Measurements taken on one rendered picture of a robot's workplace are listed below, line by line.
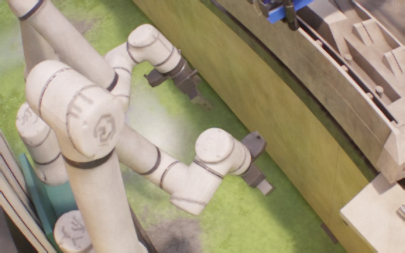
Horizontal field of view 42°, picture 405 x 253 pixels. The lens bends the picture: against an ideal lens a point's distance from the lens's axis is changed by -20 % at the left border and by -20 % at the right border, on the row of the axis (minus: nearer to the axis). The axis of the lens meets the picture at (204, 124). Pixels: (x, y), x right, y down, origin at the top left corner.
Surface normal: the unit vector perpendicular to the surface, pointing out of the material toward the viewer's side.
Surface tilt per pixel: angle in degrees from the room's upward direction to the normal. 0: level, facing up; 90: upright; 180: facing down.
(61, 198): 0
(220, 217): 0
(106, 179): 89
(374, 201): 0
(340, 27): 45
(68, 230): 10
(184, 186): 25
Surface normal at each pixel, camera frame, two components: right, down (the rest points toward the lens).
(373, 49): 0.00, -0.68
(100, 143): 0.74, 0.43
